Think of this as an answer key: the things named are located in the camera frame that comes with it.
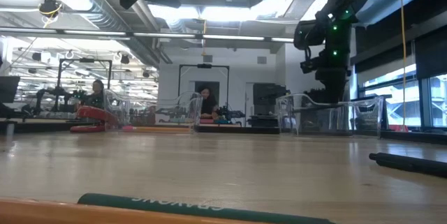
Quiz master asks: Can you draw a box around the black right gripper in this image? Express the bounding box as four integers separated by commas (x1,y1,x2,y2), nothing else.
314,66,352,105

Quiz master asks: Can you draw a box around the black pen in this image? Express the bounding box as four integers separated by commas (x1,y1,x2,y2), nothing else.
369,151,447,179

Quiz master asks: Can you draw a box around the clear plastic bin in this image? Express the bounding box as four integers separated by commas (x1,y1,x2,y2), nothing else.
103,89,204,135
274,93,386,138

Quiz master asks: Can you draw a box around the black background cabinet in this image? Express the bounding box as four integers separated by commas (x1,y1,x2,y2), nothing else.
252,82,288,128

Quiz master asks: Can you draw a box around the person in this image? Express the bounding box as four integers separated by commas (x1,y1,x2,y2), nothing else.
198,86,220,120
80,79,105,110

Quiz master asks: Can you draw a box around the long ceiling light bar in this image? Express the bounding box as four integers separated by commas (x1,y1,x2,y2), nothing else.
0,26,296,43

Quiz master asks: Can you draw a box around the red stapler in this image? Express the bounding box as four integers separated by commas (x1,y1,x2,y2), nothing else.
68,105,119,134

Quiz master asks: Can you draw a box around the black monitor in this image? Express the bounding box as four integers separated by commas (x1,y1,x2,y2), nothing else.
0,75,21,105

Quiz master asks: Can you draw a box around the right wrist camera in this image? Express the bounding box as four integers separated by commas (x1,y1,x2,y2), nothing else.
299,57,319,75

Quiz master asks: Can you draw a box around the yellow hanging cable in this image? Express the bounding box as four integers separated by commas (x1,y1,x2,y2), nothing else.
399,0,409,129

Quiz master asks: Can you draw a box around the black gantry frame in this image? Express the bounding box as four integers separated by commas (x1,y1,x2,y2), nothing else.
177,64,231,96
57,57,113,113

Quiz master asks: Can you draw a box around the black round ceiling camera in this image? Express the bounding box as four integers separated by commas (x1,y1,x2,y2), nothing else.
37,0,64,18

